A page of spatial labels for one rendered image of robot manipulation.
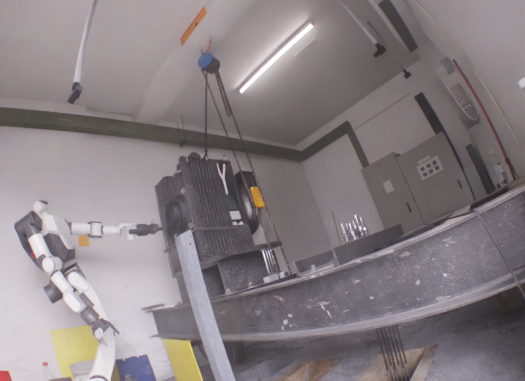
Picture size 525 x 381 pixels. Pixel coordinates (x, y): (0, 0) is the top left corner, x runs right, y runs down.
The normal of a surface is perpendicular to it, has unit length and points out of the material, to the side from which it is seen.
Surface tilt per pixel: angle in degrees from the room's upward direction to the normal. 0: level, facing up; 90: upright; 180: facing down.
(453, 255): 90
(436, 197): 90
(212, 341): 90
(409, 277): 90
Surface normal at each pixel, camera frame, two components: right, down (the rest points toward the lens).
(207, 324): -0.54, -0.12
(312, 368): 0.65, -0.43
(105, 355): 0.67, -0.01
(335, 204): -0.70, -0.03
